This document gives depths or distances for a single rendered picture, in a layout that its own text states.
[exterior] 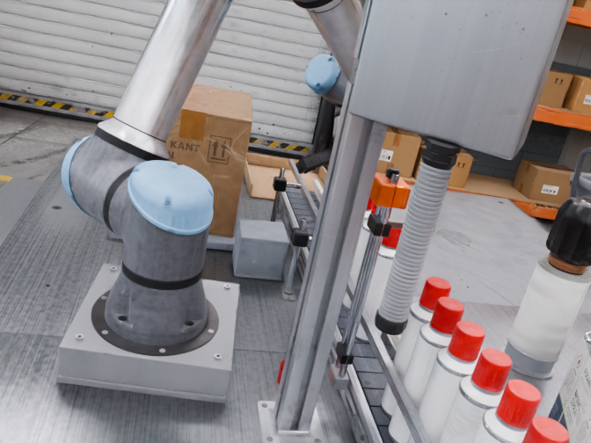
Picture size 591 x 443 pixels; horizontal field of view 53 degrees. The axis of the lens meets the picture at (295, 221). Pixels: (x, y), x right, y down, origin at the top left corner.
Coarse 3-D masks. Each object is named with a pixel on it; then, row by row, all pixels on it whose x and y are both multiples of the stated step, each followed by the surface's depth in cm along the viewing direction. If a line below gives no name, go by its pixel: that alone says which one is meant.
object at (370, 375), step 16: (288, 192) 159; (304, 208) 150; (384, 336) 101; (368, 352) 95; (368, 368) 91; (368, 384) 87; (384, 384) 88; (368, 400) 84; (384, 416) 81; (384, 432) 78
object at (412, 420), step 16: (288, 160) 159; (304, 192) 136; (352, 288) 96; (368, 320) 88; (368, 336) 85; (384, 352) 81; (384, 368) 78; (400, 384) 75; (400, 400) 72; (416, 416) 69; (416, 432) 67
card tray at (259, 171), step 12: (252, 156) 191; (264, 156) 191; (276, 156) 192; (252, 168) 188; (264, 168) 190; (276, 168) 193; (288, 168) 194; (324, 168) 191; (252, 180) 177; (264, 180) 179; (288, 180) 184; (312, 180) 188; (324, 180) 188; (252, 192) 167; (264, 192) 169
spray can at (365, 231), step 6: (372, 210) 101; (390, 210) 100; (366, 222) 102; (366, 228) 101; (360, 234) 103; (366, 234) 101; (360, 240) 102; (366, 240) 101; (360, 246) 102; (366, 246) 101; (360, 252) 102; (354, 258) 104; (360, 258) 102; (354, 264) 104; (360, 264) 103; (354, 270) 104; (354, 276) 104; (354, 282) 104; (348, 300) 106; (348, 306) 106
